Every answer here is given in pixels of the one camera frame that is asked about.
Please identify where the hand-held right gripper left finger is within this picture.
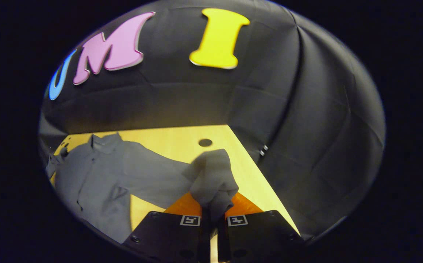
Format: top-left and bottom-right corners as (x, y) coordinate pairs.
(122, 192), (212, 263)

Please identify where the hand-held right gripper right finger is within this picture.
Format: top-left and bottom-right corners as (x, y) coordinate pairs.
(217, 192), (305, 263)

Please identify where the grey button shirt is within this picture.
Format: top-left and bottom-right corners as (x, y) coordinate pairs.
(45, 132), (239, 243)

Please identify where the black backdrop cloth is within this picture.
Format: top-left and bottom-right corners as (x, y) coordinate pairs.
(38, 0), (386, 241)

